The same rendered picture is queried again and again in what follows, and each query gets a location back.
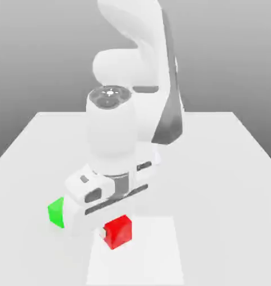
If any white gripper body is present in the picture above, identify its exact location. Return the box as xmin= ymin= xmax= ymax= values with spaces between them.
xmin=63 ymin=180 xmax=156 ymax=237

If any small red cube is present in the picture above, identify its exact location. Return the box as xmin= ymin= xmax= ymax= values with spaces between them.
xmin=103 ymin=214 xmax=133 ymax=250

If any small green cube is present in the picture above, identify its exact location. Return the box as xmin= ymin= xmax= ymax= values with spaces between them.
xmin=47 ymin=197 xmax=65 ymax=229

